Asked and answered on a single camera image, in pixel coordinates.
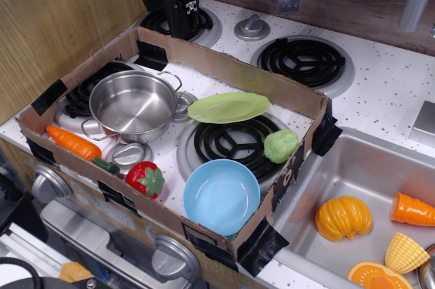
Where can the yellow toy corn piece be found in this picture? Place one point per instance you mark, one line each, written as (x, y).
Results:
(404, 255)

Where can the front left stove burner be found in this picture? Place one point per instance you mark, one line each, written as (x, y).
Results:
(74, 109)

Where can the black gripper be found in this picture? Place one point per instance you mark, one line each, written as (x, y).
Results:
(182, 17)

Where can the orange toy carrot piece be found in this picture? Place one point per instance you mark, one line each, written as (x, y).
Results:
(408, 210)

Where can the silver sink basin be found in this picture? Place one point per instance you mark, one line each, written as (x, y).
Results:
(357, 165)

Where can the silver oven knob left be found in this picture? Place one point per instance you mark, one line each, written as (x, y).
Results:
(48, 185)

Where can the silver pot rim corner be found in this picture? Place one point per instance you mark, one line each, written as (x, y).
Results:
(425, 273)

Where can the front right stove burner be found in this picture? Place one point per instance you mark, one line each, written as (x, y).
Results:
(242, 142)

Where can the back left stove burner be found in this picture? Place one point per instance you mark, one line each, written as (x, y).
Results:
(207, 34)

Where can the stove burner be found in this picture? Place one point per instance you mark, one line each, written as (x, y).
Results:
(207, 34)
(312, 61)
(74, 109)
(242, 142)

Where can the silver stovetop knob back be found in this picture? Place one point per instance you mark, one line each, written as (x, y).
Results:
(252, 29)

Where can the red toy strawberry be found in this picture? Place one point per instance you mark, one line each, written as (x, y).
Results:
(146, 178)

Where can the cardboard fence box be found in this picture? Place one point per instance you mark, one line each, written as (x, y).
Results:
(255, 245)

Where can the yellow sponge piece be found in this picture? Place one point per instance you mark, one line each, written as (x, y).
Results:
(74, 272)

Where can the green plastic plate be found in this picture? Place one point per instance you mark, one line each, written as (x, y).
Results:
(228, 107)

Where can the silver stovetop knob middle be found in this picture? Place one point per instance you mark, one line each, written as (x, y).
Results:
(184, 101)

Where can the orange toy fruit slice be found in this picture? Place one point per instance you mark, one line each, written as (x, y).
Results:
(375, 275)

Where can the blue plastic bowl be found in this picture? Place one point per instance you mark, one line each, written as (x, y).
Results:
(221, 195)

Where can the silver oven knob right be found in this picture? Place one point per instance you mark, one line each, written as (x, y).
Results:
(172, 261)

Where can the silver oven door handle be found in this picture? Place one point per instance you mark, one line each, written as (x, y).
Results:
(128, 261)

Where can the silver oven knob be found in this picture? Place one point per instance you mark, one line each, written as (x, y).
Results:
(172, 261)
(48, 185)

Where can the orange toy pumpkin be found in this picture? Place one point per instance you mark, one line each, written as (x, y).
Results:
(343, 217)

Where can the stainless steel pot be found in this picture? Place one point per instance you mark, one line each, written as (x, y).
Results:
(136, 106)

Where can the silver stovetop knob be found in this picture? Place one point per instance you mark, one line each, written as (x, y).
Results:
(252, 29)
(126, 156)
(184, 101)

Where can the silver stovetop knob front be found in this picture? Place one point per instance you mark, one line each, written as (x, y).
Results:
(126, 156)

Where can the back right stove burner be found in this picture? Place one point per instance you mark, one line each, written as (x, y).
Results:
(312, 61)

